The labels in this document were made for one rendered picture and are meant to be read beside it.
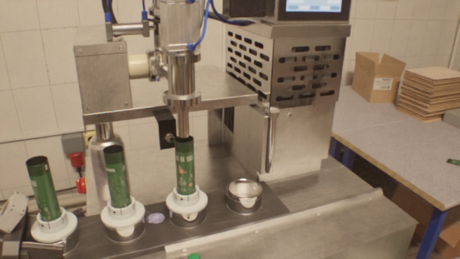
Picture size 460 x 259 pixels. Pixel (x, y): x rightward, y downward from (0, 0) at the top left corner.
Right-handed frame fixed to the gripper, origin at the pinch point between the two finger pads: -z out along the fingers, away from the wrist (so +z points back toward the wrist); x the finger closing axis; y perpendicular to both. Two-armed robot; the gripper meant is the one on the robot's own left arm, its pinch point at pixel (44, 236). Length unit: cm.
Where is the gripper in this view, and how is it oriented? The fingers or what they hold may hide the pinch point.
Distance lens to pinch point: 61.4
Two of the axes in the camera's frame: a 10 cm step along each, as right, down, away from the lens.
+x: 3.7, 3.9, -8.4
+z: -8.9, -1.0, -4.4
